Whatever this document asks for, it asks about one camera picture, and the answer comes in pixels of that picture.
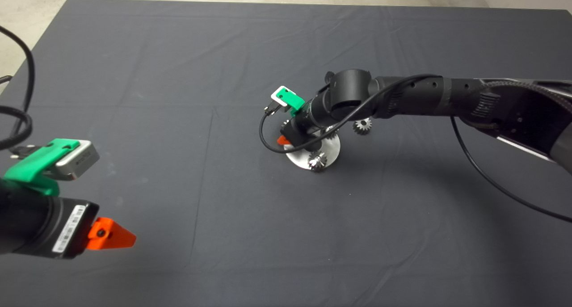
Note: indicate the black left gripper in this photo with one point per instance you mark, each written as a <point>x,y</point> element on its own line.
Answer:
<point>67,229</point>

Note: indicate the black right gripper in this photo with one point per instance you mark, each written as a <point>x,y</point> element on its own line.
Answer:
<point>301,130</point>

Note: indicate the small steel spur gear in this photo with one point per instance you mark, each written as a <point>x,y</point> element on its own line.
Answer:
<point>363,126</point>

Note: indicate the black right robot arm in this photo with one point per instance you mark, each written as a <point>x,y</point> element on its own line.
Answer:
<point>424,97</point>

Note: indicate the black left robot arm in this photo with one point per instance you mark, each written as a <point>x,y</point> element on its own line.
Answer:
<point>22,222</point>

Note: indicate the small steel bevel gear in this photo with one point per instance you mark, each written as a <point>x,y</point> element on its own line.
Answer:
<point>331,129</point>
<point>316,160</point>

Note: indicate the round metal plate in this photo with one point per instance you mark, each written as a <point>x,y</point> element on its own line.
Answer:
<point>299,159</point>

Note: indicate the dark grey table cloth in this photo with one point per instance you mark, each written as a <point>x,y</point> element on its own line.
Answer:
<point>178,74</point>

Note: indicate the black metal chair base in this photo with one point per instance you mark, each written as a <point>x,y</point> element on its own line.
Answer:
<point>5,78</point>

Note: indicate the green right wrist camera mount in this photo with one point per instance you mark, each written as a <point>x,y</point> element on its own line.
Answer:
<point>292,99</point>

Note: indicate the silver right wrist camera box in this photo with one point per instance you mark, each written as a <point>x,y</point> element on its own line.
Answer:
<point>275,98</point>

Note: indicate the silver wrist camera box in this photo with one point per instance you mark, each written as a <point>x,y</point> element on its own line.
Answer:
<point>275,98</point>
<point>80,159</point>

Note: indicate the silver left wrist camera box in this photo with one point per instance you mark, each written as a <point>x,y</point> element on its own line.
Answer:
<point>80,159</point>

